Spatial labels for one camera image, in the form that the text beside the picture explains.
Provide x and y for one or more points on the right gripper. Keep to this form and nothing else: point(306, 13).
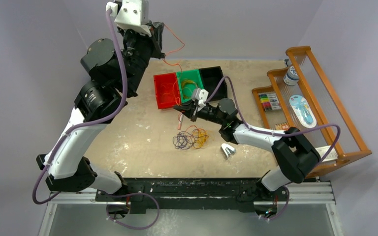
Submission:
point(191, 111)

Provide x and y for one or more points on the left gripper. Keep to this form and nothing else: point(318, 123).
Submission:
point(154, 41)

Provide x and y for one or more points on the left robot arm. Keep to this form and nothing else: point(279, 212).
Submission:
point(114, 74)

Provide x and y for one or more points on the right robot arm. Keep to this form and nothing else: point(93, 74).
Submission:
point(296, 157)

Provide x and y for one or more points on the white marker orange cap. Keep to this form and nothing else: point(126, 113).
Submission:
point(180, 119)

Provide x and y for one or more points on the red plastic bin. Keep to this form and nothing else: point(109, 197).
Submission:
point(166, 90)

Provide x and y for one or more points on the green plastic bin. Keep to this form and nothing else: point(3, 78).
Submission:
point(188, 81)

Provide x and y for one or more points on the black plastic bin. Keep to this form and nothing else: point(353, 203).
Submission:
point(210, 77)

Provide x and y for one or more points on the box of coloured markers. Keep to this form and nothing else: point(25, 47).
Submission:
point(269, 101)

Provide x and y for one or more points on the orange small card pack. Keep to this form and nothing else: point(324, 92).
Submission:
point(282, 126)

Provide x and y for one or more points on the white round jar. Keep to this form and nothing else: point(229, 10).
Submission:
point(291, 77)

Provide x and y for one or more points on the wooden shelf rack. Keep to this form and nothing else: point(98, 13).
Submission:
point(325, 106)

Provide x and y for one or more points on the blue white blister pack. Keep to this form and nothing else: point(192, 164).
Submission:
point(302, 111)

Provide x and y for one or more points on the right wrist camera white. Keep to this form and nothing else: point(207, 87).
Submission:
point(200, 96)

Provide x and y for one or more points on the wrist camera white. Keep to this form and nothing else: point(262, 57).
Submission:
point(200, 96)
point(131, 15)

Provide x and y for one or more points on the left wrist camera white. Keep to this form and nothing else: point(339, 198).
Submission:
point(131, 15)

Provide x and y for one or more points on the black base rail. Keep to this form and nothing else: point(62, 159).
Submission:
point(245, 195)

